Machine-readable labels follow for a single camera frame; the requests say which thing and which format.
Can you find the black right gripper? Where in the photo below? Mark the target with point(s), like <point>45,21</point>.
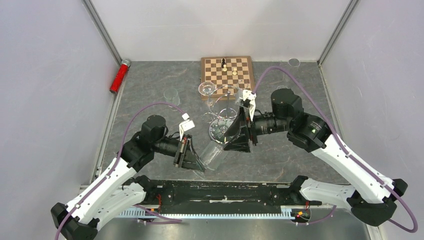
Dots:
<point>239,141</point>

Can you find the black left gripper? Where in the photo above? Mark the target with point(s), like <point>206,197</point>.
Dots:
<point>186,140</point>

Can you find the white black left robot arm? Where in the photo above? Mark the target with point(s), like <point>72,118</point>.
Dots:
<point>83,217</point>

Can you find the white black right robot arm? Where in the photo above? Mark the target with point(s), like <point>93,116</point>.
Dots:
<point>369,195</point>

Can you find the chrome wine glass rack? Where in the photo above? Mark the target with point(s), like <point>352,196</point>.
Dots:
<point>223,110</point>

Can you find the wooden chessboard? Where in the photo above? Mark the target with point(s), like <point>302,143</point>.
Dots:
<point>226,82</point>

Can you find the red cylindrical can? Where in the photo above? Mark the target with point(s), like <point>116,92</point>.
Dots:
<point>119,77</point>

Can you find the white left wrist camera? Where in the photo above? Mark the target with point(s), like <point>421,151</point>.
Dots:
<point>185,125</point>

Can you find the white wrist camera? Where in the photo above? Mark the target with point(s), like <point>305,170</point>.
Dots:
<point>185,125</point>
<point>247,99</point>

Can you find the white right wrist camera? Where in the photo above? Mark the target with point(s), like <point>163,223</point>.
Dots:
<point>247,99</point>

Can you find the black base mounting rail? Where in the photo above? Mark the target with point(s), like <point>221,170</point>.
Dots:
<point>219,197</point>

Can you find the white slotted cable duct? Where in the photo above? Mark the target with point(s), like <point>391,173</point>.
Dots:
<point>138,213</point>

